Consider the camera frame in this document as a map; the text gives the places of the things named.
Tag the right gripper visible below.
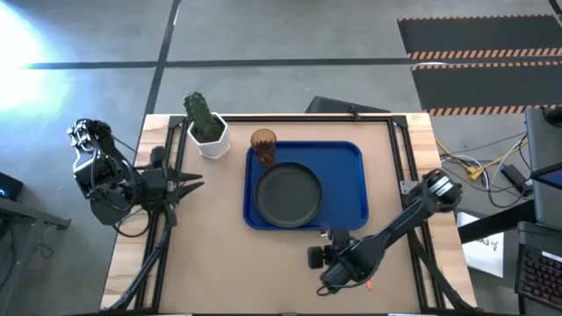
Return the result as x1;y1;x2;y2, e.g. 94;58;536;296
323;226;366;287

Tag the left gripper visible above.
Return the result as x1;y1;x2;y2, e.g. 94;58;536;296
140;168;206;212

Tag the black round plate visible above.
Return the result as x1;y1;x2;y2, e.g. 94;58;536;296
253;162;324;230

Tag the amber ribbed plastic cup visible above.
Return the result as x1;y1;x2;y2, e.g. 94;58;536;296
249;127;278;169

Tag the blue plastic tray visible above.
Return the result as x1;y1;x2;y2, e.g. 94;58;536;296
242;140;370;233

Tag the small black box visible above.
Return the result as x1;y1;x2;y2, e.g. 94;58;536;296
149;146;168;169

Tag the white hexagonal plant pot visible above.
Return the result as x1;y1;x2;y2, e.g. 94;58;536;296
186;111;232;161

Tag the green cactus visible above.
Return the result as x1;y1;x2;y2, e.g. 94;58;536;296
183;90;226;143

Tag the black monitor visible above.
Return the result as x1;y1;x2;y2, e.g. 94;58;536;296
305;95;393;115

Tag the white paper sheet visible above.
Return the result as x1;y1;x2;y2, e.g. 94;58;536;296
456;212;507;279

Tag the grey side desk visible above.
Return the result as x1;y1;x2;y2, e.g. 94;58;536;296
0;197;72;232

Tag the black device with blue light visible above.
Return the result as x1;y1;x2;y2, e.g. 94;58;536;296
0;171;25;203

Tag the black power adapter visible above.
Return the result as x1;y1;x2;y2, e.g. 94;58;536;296
500;163;530;197

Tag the black keyboard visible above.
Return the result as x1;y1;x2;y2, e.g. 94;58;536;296
514;242;562;311

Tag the black striped-edge floor mat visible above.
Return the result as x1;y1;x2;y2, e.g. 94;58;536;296
409;61;562;117
396;14;562;61

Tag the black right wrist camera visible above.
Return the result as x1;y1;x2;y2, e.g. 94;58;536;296
306;246;327;270

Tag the black aluminium table frame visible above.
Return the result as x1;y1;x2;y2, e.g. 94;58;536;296
104;113;476;314

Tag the yellow cable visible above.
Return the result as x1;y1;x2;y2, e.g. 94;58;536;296
436;139;529;182

